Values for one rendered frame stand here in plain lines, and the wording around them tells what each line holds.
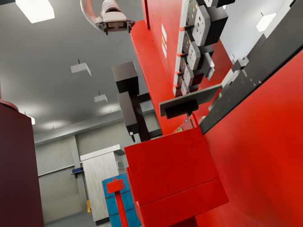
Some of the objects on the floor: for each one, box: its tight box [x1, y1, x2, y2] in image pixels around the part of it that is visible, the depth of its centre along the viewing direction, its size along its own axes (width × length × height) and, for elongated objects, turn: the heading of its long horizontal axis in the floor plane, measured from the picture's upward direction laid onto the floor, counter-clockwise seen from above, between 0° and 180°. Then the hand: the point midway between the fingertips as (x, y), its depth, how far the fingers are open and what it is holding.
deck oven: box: [80, 144, 125, 226], centre depth 532 cm, size 133×106×171 cm
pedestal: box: [106, 178, 129, 227], centre depth 223 cm, size 20×25×83 cm
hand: (117, 29), depth 76 cm, fingers open, 8 cm apart
